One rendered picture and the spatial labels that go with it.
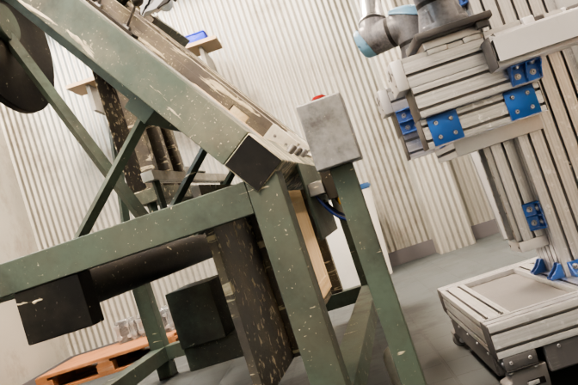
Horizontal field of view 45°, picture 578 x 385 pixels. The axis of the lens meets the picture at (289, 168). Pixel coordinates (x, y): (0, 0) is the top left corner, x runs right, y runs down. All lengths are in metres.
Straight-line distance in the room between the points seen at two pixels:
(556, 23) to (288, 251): 0.93
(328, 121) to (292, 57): 4.36
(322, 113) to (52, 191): 4.86
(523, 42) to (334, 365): 0.98
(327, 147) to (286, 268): 0.33
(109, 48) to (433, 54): 0.90
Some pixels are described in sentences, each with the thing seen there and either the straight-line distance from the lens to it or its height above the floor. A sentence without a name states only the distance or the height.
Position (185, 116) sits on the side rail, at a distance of 1.87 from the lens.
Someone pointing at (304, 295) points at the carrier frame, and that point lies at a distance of 1.81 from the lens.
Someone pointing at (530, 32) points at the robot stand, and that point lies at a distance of 1.98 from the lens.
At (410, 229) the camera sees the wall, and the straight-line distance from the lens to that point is 6.03.
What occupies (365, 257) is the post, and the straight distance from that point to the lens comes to 1.81.
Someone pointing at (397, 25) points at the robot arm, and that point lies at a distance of 2.59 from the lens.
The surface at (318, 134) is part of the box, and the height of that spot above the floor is 0.84.
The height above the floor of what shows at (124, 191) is 0.98.
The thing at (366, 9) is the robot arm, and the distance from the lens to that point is 2.72.
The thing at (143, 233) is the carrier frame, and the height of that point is 0.74.
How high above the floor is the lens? 0.66
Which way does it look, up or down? 4 degrees up
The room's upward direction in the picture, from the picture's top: 18 degrees counter-clockwise
